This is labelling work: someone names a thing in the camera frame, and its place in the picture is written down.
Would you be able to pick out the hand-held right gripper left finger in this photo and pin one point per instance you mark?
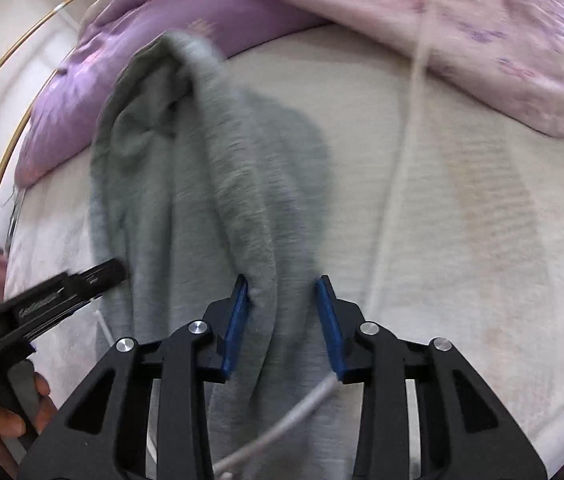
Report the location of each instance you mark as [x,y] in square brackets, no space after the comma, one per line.
[236,324]

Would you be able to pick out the pink floral quilt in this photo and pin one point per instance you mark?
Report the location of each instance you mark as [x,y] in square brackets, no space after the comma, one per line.
[432,25]

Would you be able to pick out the grey hooded sweatshirt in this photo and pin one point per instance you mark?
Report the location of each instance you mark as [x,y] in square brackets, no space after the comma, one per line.
[196,200]

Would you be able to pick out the bamboo hoop frame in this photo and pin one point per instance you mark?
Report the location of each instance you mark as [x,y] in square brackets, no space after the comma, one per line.
[1,110]

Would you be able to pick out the cream bed sheet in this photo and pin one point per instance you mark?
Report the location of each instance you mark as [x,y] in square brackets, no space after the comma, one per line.
[412,240]

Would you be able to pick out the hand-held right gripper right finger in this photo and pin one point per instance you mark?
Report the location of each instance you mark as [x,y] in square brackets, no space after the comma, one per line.
[328,324]

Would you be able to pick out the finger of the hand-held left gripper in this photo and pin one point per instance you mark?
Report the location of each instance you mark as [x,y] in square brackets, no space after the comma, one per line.
[94,276]

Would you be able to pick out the purple pillow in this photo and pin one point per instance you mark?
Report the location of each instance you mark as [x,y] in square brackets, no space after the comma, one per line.
[161,55]

